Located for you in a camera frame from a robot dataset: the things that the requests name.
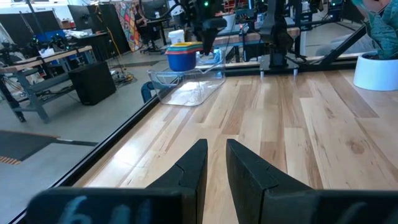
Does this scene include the red measuring cup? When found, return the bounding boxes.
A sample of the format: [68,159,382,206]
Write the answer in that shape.
[165,50,197,57]

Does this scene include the black speaker box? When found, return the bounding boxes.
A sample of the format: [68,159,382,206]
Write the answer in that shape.
[68,61,117,106]

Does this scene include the green measuring cup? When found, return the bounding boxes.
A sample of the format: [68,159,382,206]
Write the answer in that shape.
[169,45,203,51]

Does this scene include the teal plant in white pot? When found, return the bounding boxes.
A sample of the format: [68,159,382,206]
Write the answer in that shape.
[351,0,398,91]

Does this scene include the colourful patterned cloth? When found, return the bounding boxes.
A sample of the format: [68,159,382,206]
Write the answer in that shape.
[114,1,144,52]

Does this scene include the black floor mat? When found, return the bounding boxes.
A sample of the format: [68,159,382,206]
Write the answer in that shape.
[0,129,99,166]

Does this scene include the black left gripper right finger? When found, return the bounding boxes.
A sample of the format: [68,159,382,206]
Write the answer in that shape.
[226,139,398,224]

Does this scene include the clear plastic basket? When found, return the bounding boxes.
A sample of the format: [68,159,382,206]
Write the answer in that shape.
[147,49,226,106]

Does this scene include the dark blue measuring cup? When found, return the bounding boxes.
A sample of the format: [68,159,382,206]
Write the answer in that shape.
[167,53,197,72]

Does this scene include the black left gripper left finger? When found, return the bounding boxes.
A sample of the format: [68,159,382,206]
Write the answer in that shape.
[26,139,208,224]

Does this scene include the wooden top workbench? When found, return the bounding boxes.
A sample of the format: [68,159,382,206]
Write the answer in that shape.
[0,45,96,124]

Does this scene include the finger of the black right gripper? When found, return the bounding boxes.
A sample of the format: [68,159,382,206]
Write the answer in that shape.
[201,17,228,56]

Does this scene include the white bucket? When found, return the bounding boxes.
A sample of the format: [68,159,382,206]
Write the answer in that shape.
[168,29,186,45]

